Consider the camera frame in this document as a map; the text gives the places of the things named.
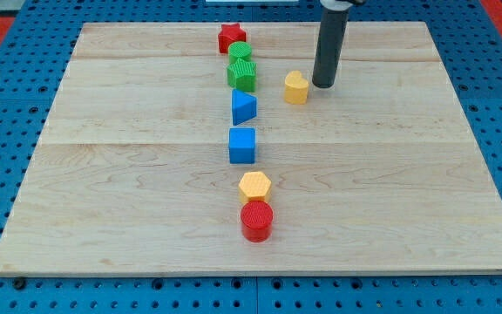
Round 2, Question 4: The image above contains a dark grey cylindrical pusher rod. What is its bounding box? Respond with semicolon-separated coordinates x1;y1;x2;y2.
312;9;349;88

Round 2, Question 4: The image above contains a yellow heart block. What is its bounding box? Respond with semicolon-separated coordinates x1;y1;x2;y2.
283;71;309;105

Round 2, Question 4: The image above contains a red star block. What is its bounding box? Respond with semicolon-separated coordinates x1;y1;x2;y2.
217;23;247;54

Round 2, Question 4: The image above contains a green star block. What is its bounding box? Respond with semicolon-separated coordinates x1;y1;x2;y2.
227;58;256;92

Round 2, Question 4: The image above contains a blue triangle block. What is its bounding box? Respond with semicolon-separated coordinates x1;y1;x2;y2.
231;89;257;126

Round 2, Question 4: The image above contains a green cylinder block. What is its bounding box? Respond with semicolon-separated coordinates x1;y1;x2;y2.
227;41;252;64

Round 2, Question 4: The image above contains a blue cube block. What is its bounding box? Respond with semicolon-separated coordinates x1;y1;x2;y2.
228;128;256;164

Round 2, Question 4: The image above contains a yellow hexagon block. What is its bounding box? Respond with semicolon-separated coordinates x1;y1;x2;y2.
238;171;272;205

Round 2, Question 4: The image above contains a light wooden board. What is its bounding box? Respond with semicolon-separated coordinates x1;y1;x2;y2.
0;22;502;277

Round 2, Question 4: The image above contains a red cylinder block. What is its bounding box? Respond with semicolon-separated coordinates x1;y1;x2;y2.
240;201;274;242

